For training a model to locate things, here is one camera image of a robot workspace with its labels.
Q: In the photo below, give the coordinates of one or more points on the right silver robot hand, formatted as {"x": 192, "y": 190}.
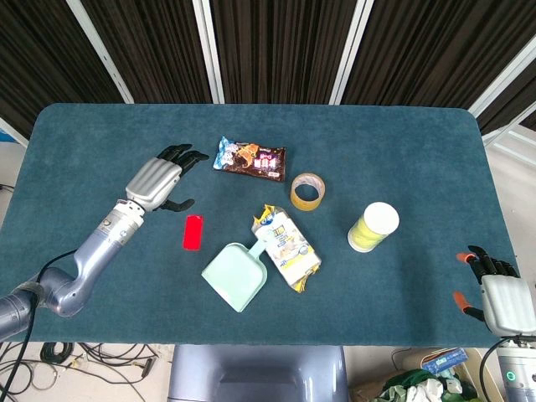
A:
{"x": 503, "y": 303}

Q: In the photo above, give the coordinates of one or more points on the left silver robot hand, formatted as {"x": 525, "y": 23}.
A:
{"x": 153, "y": 181}

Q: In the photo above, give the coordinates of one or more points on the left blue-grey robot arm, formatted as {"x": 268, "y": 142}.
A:
{"x": 79, "y": 263}

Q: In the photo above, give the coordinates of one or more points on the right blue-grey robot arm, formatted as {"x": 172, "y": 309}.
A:
{"x": 518, "y": 368}

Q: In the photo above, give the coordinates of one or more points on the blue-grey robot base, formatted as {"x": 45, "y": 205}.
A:
{"x": 259, "y": 373}

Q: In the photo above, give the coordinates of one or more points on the blue cardboard box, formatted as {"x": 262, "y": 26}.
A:
{"x": 444, "y": 360}

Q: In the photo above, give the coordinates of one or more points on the brown chocolate snack packet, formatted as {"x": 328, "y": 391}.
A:
{"x": 250, "y": 158}

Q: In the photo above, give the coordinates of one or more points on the green white crumpled cloth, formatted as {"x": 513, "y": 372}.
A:
{"x": 419, "y": 387}

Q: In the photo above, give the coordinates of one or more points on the mint green dustpan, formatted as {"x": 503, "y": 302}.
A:
{"x": 237, "y": 276}

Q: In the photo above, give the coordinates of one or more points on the yellow white snack bag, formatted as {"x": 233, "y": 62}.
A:
{"x": 285, "y": 250}

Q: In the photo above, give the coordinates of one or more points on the yellow cylinder can white lid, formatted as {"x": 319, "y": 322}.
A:
{"x": 372, "y": 228}

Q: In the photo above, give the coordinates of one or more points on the clear tape roll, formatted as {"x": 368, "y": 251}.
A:
{"x": 308, "y": 192}

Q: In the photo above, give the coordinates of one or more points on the teal table cloth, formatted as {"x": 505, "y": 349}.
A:
{"x": 377, "y": 138}

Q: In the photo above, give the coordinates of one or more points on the white partition frame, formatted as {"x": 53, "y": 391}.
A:
{"x": 211, "y": 50}

